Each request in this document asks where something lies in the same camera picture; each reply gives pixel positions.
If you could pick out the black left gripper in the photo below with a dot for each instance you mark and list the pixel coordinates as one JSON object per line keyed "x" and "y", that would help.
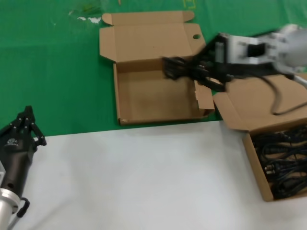
{"x": 15, "y": 155}

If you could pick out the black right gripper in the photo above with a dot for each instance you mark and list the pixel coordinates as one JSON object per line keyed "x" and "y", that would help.
{"x": 211, "y": 62}

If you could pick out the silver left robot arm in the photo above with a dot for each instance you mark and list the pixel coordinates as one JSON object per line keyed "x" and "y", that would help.
{"x": 6, "y": 206}

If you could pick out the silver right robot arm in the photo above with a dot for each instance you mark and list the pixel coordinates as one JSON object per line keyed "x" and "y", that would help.
{"x": 275, "y": 45}

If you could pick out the wide open cardboard box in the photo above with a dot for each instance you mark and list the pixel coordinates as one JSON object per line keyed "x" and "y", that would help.
{"x": 156, "y": 100}

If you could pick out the green table mat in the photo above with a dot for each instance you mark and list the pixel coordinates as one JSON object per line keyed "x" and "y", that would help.
{"x": 48, "y": 72}

